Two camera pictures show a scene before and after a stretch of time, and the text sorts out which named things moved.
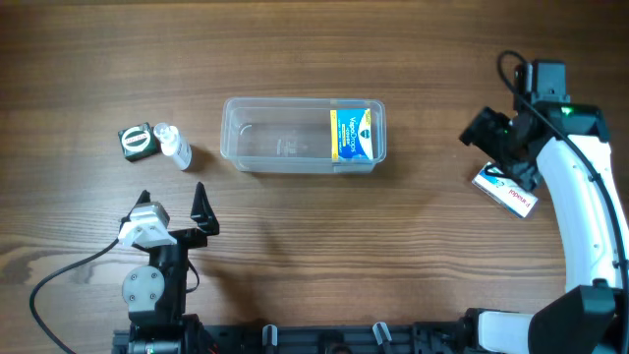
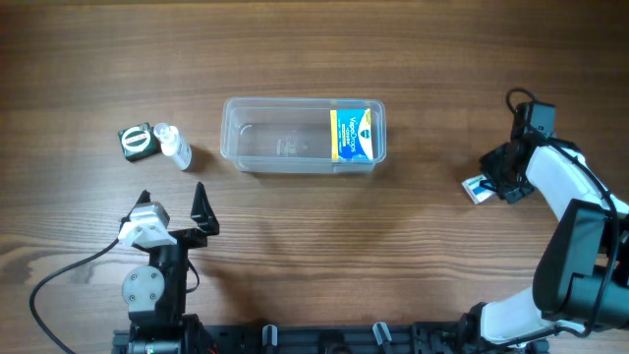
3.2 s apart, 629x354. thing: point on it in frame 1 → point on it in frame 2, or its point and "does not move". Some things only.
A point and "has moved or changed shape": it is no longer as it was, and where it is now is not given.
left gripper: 206,222 does not move
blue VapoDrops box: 351,135 does not move
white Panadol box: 514,199 has moved or changed shape
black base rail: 374,339 does not move
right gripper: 482,131 → 510,193
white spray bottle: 174,145 does not move
